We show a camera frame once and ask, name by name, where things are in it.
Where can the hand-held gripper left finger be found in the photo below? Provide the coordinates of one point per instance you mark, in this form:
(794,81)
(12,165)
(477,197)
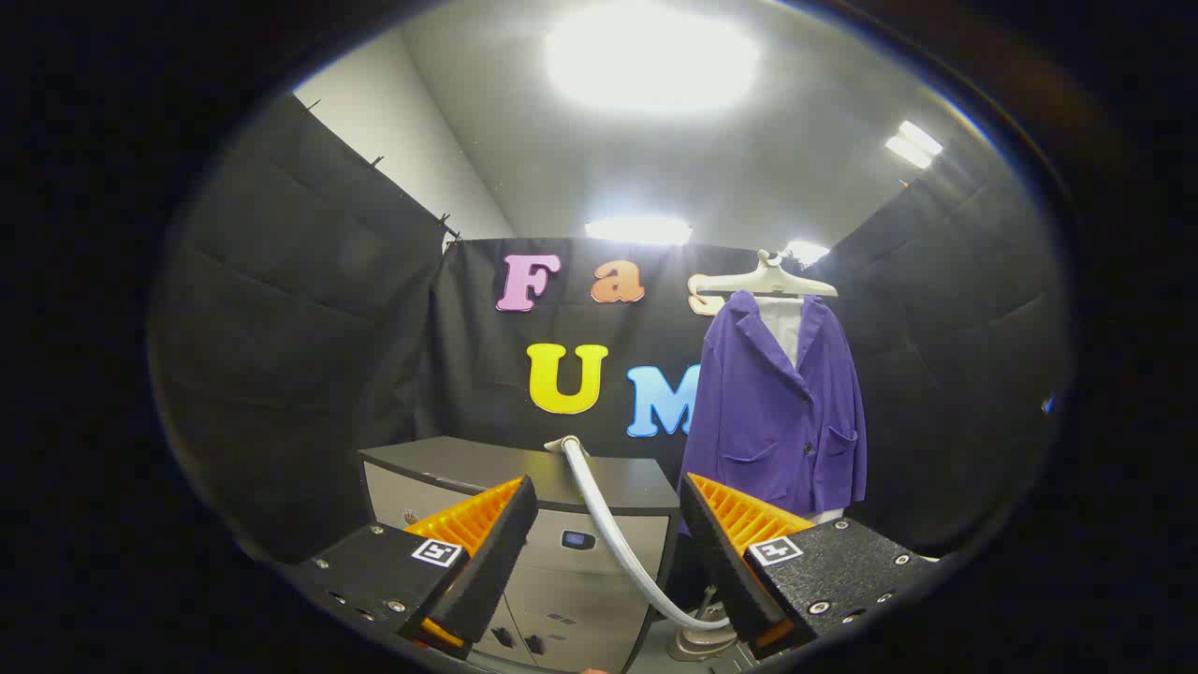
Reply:
(496,552)

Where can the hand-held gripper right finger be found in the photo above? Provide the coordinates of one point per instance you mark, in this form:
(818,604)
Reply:
(721,562)

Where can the beige garment steamer base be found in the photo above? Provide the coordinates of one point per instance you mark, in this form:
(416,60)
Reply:
(697,643)

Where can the white shirt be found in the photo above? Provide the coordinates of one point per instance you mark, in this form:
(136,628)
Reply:
(784,328)

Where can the small blue cabinet display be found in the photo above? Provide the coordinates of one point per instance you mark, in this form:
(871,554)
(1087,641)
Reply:
(577,540)

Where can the grey cabinet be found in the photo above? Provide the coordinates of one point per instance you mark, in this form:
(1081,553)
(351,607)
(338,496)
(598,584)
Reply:
(449,463)

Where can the black backdrop cloth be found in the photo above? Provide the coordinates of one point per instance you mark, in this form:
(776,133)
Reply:
(299,328)
(487,374)
(955,356)

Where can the white plastic hanger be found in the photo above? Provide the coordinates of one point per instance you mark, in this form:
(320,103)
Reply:
(767,277)

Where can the small ceiling light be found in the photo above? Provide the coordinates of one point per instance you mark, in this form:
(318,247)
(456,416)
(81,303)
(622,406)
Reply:
(807,251)

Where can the long ceiling light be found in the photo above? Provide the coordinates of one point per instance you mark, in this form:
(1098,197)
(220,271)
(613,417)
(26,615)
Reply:
(638,229)

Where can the double ceiling light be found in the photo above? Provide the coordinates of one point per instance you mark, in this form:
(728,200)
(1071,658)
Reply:
(913,143)

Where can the large ceiling light panel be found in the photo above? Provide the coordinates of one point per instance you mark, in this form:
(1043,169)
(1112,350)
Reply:
(650,56)

